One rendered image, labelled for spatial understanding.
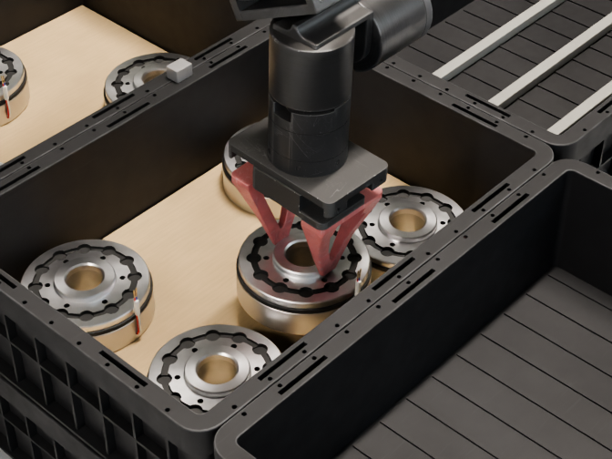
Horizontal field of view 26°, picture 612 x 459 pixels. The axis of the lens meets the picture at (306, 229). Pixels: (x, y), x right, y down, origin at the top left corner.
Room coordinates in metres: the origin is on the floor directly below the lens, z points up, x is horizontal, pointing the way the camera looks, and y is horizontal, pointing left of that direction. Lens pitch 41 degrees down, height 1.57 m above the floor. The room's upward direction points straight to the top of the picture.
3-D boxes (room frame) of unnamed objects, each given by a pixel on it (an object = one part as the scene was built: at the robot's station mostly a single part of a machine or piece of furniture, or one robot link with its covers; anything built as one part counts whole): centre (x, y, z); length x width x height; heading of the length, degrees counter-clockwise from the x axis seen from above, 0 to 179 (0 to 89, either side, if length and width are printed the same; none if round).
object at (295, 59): (0.75, -0.01, 1.07); 0.07 x 0.06 x 0.07; 139
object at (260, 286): (0.75, 0.00, 0.89); 0.10 x 0.10 x 0.01
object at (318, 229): (0.74, -0.01, 0.94); 0.07 x 0.07 x 0.09; 47
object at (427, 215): (0.82, -0.08, 0.86); 0.05 x 0.05 x 0.01
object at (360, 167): (0.75, 0.00, 1.01); 0.10 x 0.07 x 0.07; 47
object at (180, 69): (0.93, 0.11, 0.94); 0.02 x 0.01 x 0.01; 137
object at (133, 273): (0.75, 0.17, 0.86); 0.10 x 0.10 x 0.01
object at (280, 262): (0.75, 0.00, 0.89); 0.05 x 0.05 x 0.01
